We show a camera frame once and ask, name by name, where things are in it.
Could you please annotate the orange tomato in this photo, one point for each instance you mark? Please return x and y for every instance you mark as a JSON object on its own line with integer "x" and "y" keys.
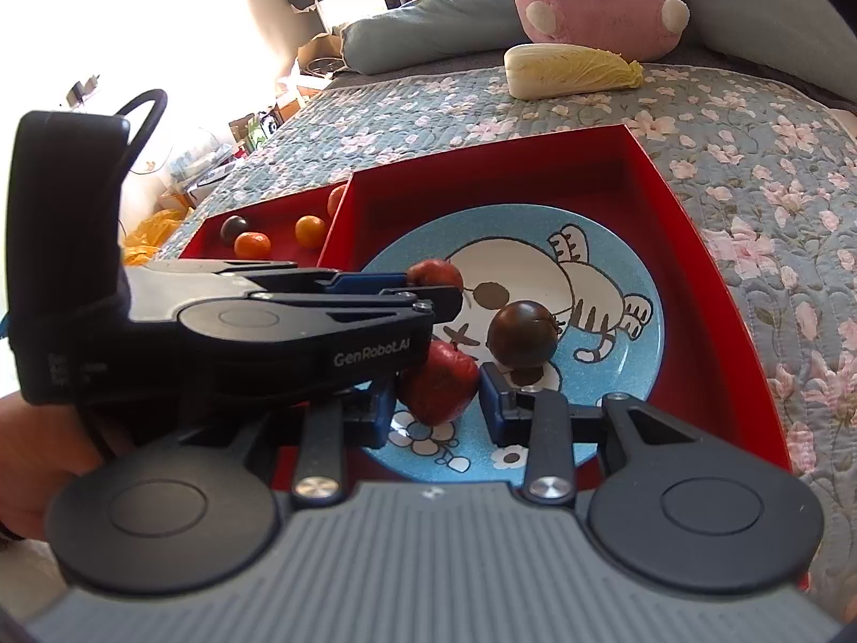
{"x": 310, "y": 232}
{"x": 252, "y": 246}

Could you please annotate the person's hand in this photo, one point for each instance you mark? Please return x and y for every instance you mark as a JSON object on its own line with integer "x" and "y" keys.
{"x": 43, "y": 448}

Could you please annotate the napa cabbage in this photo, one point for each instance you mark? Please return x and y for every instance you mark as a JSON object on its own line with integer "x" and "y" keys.
{"x": 549, "y": 70}

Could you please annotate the large red fruit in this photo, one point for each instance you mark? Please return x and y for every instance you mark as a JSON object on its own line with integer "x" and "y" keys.
{"x": 441, "y": 388}

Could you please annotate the red date fruit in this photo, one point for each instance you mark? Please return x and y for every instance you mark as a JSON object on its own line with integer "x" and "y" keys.
{"x": 434, "y": 272}

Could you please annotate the red tray box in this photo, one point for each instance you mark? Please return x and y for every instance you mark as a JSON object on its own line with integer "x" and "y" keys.
{"x": 710, "y": 375}

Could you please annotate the orange tomato back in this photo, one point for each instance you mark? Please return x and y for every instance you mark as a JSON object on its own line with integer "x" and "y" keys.
{"x": 310, "y": 232}

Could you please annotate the orange tomato front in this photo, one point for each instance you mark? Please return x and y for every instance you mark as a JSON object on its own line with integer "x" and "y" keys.
{"x": 252, "y": 246}

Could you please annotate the dark small tomato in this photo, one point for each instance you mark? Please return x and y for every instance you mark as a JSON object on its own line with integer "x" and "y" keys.
{"x": 232, "y": 228}

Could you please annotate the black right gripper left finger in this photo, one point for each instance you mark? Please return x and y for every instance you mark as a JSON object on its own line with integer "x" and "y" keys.
{"x": 358, "y": 417}

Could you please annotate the dark brown tomato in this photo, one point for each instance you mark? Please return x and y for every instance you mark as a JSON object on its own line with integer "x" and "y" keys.
{"x": 523, "y": 334}

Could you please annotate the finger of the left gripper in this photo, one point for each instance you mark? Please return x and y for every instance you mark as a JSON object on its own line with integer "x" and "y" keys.
{"x": 158, "y": 290}
{"x": 304, "y": 348}

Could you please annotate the grey-blue pillow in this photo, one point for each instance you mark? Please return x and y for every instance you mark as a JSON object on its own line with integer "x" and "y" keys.
{"x": 426, "y": 31}

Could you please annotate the blue cartoon plate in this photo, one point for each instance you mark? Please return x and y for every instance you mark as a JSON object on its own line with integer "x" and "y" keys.
{"x": 605, "y": 301}

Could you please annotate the floral quilt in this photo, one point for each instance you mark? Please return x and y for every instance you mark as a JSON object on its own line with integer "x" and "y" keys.
{"x": 766, "y": 173}

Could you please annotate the yellow bag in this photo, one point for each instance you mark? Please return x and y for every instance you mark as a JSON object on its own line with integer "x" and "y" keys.
{"x": 142, "y": 243}

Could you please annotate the pink plush toy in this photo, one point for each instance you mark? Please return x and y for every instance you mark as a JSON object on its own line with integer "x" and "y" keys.
{"x": 643, "y": 30}

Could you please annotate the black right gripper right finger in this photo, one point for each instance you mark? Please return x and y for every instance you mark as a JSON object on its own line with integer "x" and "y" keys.
{"x": 548, "y": 425}

